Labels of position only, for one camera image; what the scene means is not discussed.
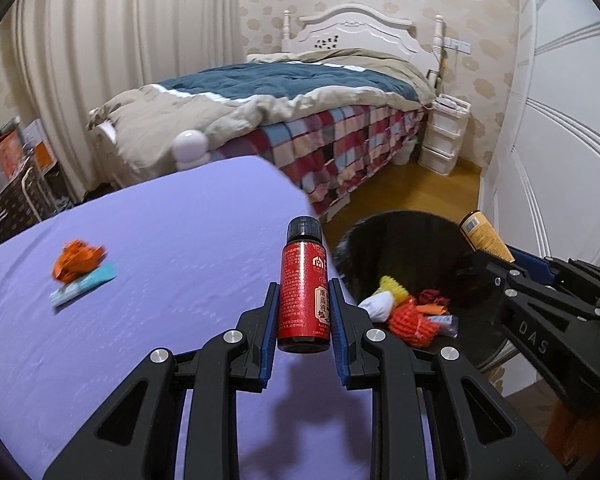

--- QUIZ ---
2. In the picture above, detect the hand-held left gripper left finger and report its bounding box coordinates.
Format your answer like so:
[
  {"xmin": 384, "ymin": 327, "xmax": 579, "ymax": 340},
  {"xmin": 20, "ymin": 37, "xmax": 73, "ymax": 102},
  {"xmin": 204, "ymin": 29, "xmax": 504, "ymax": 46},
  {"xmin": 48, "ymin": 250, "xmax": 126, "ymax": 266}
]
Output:
[{"xmin": 45, "ymin": 281, "xmax": 281, "ymax": 480}]

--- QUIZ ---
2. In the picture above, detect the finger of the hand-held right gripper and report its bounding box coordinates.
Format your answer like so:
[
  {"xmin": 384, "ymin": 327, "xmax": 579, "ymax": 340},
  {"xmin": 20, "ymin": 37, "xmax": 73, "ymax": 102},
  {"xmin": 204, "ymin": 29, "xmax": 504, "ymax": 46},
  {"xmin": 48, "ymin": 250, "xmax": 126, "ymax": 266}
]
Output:
[
  {"xmin": 472, "ymin": 250, "xmax": 600, "ymax": 318},
  {"xmin": 510, "ymin": 247, "xmax": 600, "ymax": 306}
]

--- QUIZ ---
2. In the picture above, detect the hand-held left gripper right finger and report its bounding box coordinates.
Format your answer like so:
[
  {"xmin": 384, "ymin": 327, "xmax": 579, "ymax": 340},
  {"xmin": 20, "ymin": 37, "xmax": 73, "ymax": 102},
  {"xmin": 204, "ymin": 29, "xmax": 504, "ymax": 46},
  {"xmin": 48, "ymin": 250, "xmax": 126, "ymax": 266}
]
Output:
[{"xmin": 328, "ymin": 277, "xmax": 568, "ymax": 480}]

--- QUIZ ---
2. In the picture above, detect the red bottle with black cap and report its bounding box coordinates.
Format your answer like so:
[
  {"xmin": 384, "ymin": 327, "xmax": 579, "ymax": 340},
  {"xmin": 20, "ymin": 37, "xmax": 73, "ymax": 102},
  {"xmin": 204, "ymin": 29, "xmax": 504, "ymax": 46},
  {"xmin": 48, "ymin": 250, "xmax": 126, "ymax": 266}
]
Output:
[{"xmin": 276, "ymin": 216, "xmax": 332, "ymax": 353}]

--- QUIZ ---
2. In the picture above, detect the white tissue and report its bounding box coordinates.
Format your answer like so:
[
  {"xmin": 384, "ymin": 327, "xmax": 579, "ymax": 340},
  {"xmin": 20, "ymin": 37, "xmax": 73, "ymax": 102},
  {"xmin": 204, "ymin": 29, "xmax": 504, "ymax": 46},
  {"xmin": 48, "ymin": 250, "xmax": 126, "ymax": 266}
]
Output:
[{"xmin": 357, "ymin": 290, "xmax": 398, "ymax": 322}]

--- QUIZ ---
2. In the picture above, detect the yellow tube with black cap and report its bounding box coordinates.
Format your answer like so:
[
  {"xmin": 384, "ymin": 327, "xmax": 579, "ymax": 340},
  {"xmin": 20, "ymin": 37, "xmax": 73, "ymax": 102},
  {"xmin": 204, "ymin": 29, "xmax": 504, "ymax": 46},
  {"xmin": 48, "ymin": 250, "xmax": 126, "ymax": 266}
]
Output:
[{"xmin": 459, "ymin": 210, "xmax": 516, "ymax": 263}]

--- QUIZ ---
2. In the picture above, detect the orange-red foam net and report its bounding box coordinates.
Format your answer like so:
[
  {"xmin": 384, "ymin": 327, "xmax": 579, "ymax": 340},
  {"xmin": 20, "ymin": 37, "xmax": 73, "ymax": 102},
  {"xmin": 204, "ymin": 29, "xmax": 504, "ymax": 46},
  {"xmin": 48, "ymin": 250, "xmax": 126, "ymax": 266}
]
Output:
[{"xmin": 389, "ymin": 297, "xmax": 441, "ymax": 348}]

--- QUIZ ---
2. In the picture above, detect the dark red wrapper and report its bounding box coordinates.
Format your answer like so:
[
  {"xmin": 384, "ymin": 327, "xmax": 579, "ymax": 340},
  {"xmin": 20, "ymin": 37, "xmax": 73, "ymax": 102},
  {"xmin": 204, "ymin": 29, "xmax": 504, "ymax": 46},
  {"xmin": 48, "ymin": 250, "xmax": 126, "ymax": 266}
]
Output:
[{"xmin": 419, "ymin": 287, "xmax": 451, "ymax": 308}]

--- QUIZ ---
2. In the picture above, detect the clear plastic wrapper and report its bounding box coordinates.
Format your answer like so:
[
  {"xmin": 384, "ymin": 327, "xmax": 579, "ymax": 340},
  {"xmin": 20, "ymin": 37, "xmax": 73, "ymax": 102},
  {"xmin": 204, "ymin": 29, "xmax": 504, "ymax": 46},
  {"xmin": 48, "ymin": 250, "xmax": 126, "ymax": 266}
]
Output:
[{"xmin": 427, "ymin": 312, "xmax": 460, "ymax": 338}]

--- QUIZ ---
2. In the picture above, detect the black trash bin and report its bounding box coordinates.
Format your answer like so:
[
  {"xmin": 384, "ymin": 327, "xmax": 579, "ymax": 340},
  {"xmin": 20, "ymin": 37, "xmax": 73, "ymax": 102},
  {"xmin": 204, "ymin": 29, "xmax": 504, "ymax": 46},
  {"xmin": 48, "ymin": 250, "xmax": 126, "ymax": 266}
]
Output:
[{"xmin": 335, "ymin": 210, "xmax": 518, "ymax": 371}]

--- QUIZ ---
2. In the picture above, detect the white plastic drawer unit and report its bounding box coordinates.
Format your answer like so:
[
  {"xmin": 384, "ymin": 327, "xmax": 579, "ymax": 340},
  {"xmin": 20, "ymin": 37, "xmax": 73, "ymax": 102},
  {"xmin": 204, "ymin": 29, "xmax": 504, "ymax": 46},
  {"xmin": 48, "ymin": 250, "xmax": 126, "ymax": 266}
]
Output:
[{"xmin": 419, "ymin": 95, "xmax": 472, "ymax": 176}]

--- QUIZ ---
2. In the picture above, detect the white wardrobe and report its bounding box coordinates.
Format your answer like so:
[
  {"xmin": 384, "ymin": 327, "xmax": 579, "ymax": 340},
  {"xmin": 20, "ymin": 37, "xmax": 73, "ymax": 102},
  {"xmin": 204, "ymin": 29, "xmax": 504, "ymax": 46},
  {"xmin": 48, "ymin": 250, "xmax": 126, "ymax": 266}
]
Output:
[{"xmin": 480, "ymin": 0, "xmax": 600, "ymax": 281}]

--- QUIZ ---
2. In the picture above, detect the small white bin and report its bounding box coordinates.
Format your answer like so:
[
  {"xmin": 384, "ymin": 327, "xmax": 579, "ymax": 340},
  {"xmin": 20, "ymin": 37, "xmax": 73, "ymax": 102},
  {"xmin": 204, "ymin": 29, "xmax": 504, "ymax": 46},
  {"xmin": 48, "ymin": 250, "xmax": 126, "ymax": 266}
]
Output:
[{"xmin": 392, "ymin": 137, "xmax": 416, "ymax": 166}]

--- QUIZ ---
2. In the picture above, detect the white flat box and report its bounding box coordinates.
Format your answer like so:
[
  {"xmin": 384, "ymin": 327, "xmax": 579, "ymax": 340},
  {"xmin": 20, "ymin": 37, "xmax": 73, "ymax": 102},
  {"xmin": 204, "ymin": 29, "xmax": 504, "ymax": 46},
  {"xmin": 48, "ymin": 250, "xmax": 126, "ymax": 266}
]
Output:
[{"xmin": 432, "ymin": 94, "xmax": 471, "ymax": 113}]

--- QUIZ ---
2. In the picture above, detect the plaid bed sheet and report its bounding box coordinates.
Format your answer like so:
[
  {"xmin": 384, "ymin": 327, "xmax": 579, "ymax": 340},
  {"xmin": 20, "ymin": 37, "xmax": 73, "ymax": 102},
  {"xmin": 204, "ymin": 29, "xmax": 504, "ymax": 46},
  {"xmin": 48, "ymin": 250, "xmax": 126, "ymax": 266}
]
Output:
[{"xmin": 215, "ymin": 102, "xmax": 426, "ymax": 221}]

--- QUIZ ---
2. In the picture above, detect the teal flat packet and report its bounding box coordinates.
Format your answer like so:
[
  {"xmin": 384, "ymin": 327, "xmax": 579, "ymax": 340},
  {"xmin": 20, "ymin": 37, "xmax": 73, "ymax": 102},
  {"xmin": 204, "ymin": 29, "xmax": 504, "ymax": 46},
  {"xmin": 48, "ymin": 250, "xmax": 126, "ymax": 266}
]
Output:
[{"xmin": 49, "ymin": 262, "xmax": 118, "ymax": 308}]

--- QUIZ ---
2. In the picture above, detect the orange crumpled wrapper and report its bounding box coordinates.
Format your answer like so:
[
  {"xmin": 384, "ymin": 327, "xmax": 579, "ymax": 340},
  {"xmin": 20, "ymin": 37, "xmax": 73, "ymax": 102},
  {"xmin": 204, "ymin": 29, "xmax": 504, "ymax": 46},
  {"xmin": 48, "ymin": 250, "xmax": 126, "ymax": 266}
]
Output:
[{"xmin": 52, "ymin": 241, "xmax": 106, "ymax": 281}]

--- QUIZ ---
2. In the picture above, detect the bed with quilt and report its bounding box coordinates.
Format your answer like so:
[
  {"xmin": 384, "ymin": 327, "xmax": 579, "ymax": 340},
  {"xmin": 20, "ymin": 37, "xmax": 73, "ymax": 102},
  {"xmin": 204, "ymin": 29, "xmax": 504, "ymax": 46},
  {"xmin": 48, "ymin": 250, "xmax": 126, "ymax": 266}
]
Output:
[{"xmin": 87, "ymin": 49, "xmax": 436, "ymax": 171}]

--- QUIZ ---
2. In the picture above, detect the small white and orange box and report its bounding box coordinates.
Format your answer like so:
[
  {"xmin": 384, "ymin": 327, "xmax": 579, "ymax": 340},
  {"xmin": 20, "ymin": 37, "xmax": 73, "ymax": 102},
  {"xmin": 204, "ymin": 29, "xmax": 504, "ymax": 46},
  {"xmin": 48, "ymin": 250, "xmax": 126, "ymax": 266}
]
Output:
[{"xmin": 22, "ymin": 120, "xmax": 58, "ymax": 171}]

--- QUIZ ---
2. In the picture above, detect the cardboard box with orange label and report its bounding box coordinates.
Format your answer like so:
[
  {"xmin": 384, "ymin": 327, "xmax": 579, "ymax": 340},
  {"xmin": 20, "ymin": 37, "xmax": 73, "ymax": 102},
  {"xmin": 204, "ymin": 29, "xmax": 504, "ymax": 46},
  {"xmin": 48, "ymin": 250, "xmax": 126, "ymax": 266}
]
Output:
[{"xmin": 0, "ymin": 127, "xmax": 26, "ymax": 211}]

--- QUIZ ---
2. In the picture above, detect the white pleated curtain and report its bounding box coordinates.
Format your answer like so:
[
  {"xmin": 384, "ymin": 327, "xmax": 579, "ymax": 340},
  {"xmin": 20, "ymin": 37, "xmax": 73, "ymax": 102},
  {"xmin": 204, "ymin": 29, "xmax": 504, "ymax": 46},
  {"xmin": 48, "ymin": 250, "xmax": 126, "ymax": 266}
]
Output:
[{"xmin": 10, "ymin": 0, "xmax": 246, "ymax": 201}]

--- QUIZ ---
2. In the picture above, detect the white rounded post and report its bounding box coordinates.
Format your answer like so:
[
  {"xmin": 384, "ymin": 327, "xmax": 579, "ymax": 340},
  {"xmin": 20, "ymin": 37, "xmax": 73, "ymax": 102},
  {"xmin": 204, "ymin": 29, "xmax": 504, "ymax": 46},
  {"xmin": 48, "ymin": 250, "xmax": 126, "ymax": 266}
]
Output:
[{"xmin": 174, "ymin": 130, "xmax": 210, "ymax": 172}]

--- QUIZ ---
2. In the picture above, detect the white metal frame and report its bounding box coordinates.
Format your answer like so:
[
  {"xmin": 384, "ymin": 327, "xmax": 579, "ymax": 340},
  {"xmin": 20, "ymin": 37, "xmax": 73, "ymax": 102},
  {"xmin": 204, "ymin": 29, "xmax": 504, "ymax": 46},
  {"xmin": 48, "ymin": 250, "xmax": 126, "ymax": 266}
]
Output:
[{"xmin": 22, "ymin": 167, "xmax": 56, "ymax": 221}]

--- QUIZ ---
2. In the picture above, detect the white wooden bed frame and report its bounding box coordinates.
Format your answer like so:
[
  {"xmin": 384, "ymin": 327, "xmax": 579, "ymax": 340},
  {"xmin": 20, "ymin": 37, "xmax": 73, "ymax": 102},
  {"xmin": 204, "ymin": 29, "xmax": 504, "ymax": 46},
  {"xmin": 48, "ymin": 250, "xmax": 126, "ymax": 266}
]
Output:
[{"xmin": 281, "ymin": 4, "xmax": 446, "ymax": 76}]

